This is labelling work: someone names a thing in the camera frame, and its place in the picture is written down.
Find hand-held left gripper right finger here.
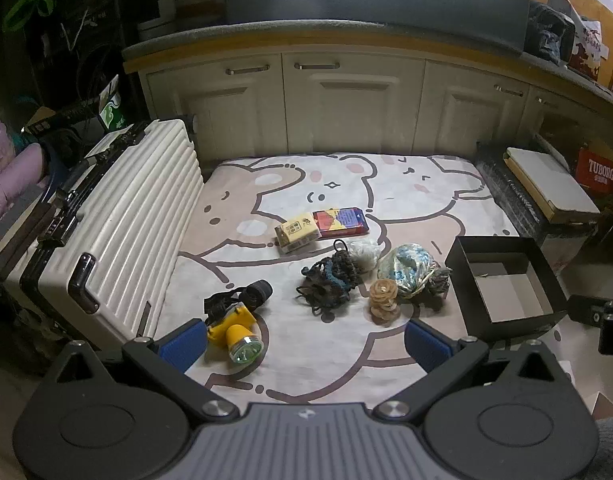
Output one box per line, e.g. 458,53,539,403
373,319,567,423

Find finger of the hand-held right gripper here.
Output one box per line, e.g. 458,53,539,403
567,296,613,326

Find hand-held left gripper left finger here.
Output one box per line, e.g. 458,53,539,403
46,319,240,423

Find yellow headlamp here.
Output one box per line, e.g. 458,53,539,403
202,280,273,366

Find beige crochet flower scrunchie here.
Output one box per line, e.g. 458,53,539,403
369,279,400,327

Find grey braided rope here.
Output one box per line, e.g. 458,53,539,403
421,265,452,302

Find black cardboard box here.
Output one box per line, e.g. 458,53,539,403
445,235,570,342

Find floral drawstring pouch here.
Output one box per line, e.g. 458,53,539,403
377,244,435,301

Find white fluffy scrunchie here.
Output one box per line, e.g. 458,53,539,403
347,240,382,271

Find dark crochet hair ties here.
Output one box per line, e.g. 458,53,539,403
296,240,360,317

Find red blue box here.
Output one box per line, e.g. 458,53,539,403
313,206,371,239

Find small yellow card box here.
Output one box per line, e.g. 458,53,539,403
275,213,321,253

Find flat cardboard box white top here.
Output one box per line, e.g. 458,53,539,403
504,146,601,223

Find red beer carton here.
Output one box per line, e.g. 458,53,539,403
574,146,613,197

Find white ribbed suitcase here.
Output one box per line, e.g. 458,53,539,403
19,119,204,356

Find bear printed blanket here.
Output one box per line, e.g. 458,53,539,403
154,152,572,406

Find cream cabinet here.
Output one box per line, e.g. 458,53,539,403
136,52,613,161

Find green white carton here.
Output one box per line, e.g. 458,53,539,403
97,76,124,131

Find pink padded jacket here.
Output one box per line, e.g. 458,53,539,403
0,110,50,231

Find red white printed bag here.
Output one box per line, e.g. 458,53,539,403
569,20,610,81

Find dark cluttered shelf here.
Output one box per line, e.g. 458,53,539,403
0,0,132,126

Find green strap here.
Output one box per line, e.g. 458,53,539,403
4,0,57,31

